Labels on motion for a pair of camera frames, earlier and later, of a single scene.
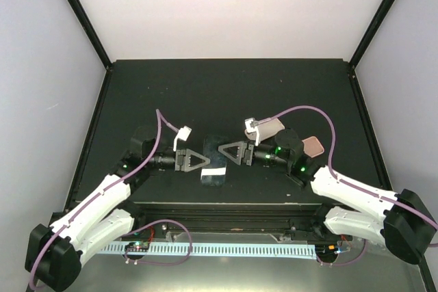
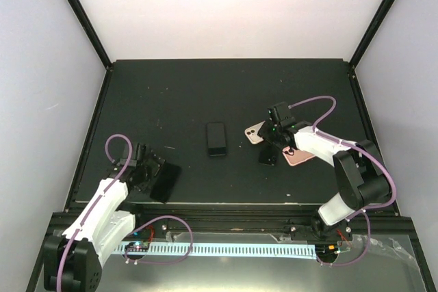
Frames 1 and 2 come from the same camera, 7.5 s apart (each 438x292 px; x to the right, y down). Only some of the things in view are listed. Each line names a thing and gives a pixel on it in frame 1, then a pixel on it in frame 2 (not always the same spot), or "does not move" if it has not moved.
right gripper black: x=245 y=153 to x=263 y=133
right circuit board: x=327 y=250 does not move
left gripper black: x=185 y=158 to x=155 y=165
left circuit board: x=137 y=246 does not move
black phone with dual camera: x=215 y=174 to x=216 y=139
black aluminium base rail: x=281 y=218 does not move
